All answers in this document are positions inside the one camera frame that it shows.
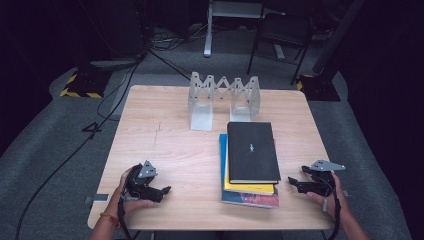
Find left hand-held gripper cable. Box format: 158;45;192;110
117;186;135;240

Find short black floor cable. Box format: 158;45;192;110
148;48;192;81

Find hand-held gripper cable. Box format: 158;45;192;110
117;186;135;240
319;176;343;240

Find red and blue illustrated book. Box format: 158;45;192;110
220;136;280;209

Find black chair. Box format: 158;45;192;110
246;12;315;86

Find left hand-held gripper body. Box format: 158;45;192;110
125;160;163;203

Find long black floor cable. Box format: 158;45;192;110
13;56;145;240

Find person's right hand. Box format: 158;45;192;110
306;171;349;221

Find black stand with striped base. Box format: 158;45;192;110
295;0;368;102

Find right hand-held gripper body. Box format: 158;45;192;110
301;159;346;198

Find person's left hand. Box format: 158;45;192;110
108;166;157;219

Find white desk frame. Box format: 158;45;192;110
203;0;288;58

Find black hardcover book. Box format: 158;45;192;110
226;121;282;185

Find orange bracelet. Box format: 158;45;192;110
99;212;122;230

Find black yellow striped stand base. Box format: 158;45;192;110
59;68;113;99

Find white expandable book rack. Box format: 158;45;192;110
188;71;262;132

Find yellow paperback book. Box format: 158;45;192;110
222;134;276;196

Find right hand-held gripper cable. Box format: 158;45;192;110
319;176;343;240

